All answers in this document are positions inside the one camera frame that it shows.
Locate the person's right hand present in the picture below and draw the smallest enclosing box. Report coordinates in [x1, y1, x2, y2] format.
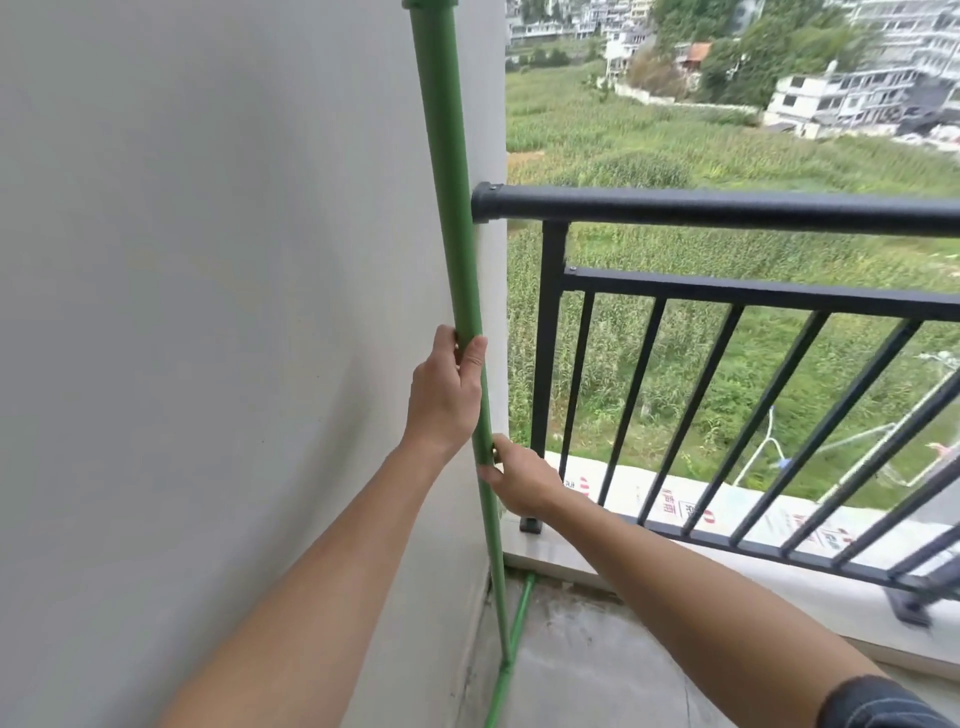
[477, 433, 569, 519]

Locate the person's left hand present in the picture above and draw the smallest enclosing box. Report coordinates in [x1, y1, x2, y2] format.
[403, 324, 489, 460]

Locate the green vertical plastic pipe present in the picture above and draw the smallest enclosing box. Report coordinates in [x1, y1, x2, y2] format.
[402, 0, 513, 671]

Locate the person's right forearm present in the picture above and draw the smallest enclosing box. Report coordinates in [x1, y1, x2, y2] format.
[537, 487, 894, 728]

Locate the person's left forearm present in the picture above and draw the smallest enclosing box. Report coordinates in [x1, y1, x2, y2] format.
[156, 437, 460, 728]

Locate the green floor pipe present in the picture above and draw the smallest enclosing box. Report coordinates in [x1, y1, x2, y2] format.
[483, 573, 538, 728]

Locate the black metal balcony railing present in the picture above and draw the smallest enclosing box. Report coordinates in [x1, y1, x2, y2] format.
[471, 182, 960, 630]

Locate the dark sleeve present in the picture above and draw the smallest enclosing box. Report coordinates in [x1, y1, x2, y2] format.
[816, 675, 960, 728]

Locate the cluster of white buildings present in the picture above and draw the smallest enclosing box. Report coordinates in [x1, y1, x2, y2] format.
[507, 0, 960, 151]

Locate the white pole frame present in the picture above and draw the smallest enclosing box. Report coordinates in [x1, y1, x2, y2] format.
[735, 351, 960, 505]

